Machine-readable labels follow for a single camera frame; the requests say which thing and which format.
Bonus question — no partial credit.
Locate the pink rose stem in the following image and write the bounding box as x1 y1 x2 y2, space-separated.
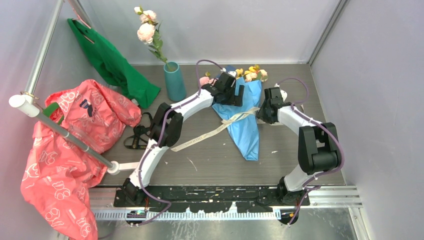
133 5 176 72

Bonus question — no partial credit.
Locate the green cloth bag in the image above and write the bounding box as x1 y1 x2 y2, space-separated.
67 18 161 109

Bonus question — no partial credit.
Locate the silver metal frame pole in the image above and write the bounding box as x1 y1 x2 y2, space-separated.
22 0 64 96

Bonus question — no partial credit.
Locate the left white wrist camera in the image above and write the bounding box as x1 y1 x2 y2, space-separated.
225 68 238 78

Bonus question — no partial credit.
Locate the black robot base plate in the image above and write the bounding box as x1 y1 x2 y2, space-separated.
113 185 310 213

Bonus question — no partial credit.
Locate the aluminium rail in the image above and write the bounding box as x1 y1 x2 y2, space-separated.
89 185 362 225

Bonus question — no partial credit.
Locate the teal ceramic vase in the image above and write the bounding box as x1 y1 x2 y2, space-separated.
163 61 187 102

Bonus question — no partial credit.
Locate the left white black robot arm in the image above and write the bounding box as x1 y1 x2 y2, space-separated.
121 71 244 207

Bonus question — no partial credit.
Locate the blue paper bouquet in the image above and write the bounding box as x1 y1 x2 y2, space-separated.
212 77 262 161

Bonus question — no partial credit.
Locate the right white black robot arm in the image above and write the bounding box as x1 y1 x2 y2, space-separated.
256 87 343 206

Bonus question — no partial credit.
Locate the black strap with lettering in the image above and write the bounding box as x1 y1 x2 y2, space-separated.
123 111 157 151

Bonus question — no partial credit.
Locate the grey rod with white caps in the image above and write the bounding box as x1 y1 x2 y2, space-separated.
8 94 138 175

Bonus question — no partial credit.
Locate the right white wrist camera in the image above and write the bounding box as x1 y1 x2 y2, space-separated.
274 83 288 102

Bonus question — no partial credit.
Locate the cream printed ribbon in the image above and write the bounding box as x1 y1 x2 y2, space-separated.
170 104 305 153

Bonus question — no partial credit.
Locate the pink printed raincoat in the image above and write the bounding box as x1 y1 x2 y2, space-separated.
20 79 142 240

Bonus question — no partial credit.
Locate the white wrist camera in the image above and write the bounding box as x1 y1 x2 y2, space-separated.
225 68 238 78
274 83 288 102

